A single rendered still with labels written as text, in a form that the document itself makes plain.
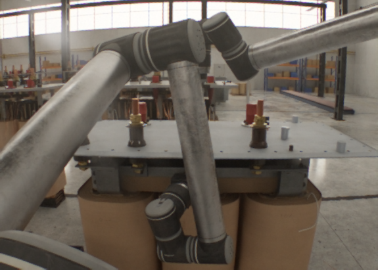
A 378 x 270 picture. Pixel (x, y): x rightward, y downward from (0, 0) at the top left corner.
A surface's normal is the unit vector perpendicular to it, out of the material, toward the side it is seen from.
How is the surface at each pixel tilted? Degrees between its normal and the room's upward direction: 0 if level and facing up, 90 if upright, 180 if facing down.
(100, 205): 90
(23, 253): 31
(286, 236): 90
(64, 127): 59
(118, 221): 90
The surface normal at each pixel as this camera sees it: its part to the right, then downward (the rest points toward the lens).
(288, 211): -0.04, 0.21
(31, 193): 0.95, -0.07
